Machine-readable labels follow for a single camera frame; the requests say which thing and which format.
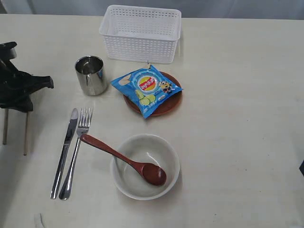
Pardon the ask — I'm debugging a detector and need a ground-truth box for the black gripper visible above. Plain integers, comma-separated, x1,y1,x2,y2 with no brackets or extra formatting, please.
0,59,54,113

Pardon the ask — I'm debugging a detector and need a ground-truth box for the wooden chopstick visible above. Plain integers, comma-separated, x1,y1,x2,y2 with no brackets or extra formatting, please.
23,112,30,156
2,109,9,145

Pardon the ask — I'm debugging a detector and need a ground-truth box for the silver table knife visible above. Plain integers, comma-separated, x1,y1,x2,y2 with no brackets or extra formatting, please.
50,108,78,199

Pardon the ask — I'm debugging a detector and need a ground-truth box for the silver fork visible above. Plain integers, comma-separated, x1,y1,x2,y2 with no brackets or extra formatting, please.
59,107,92,200

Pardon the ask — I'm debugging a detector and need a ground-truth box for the silver foil packet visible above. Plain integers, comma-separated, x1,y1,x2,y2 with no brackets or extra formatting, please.
75,56,108,96

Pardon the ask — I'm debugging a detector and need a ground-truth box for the blue chips bag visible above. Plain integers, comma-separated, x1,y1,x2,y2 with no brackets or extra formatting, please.
111,65,182,119

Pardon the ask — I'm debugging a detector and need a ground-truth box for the white perforated plastic basket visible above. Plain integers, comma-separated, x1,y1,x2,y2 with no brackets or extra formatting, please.
99,5,182,64

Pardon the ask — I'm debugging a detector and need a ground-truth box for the white speckled bowl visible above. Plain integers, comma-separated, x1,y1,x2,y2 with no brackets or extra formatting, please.
110,134,180,200

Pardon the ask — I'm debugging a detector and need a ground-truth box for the brown round plate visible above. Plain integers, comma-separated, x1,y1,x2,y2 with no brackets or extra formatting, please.
123,71,182,117

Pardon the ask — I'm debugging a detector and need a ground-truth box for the brown wooden spoon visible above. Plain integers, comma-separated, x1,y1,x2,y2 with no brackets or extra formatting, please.
80,134,167,186

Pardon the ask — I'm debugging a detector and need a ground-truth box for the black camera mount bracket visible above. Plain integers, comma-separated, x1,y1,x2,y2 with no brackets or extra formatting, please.
0,41,17,60

